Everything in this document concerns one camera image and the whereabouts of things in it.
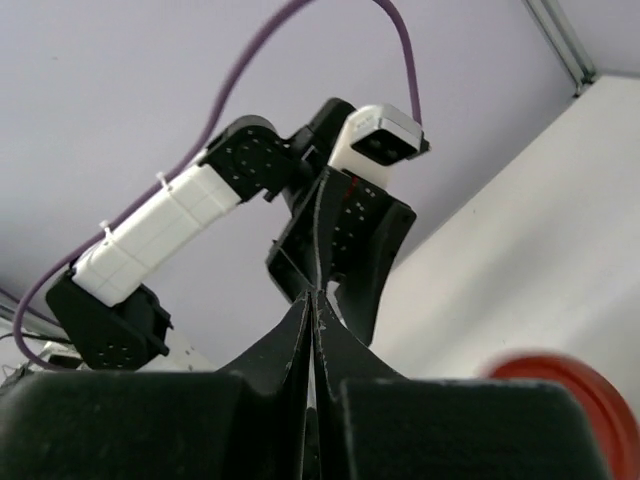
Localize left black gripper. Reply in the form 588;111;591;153
266;167;416;345

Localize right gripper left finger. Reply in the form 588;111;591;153
1;295;311;479

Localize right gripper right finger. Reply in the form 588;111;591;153
309;292;611;479

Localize red round lid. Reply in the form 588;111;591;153
487;352;639;479

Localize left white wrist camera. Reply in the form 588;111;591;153
327;104;430;190

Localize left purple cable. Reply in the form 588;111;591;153
12;0;424;371

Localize left aluminium frame post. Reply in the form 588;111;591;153
523;0;598;98

